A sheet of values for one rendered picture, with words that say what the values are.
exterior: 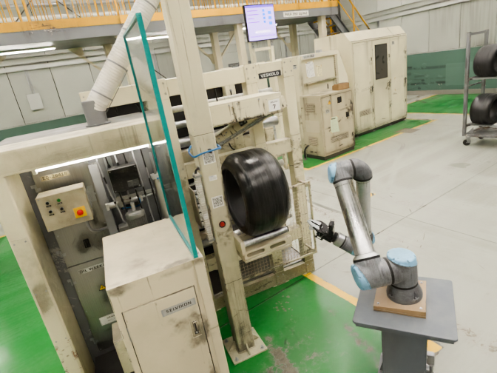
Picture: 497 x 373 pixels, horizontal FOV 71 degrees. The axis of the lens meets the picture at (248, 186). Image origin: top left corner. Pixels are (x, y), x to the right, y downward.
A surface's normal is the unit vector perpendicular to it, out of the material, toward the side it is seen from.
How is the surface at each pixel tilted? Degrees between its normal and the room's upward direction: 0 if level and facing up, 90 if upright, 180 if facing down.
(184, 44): 90
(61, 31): 90
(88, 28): 90
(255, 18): 90
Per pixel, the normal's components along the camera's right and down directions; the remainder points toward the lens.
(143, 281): 0.40, 0.25
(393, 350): -0.43, 0.36
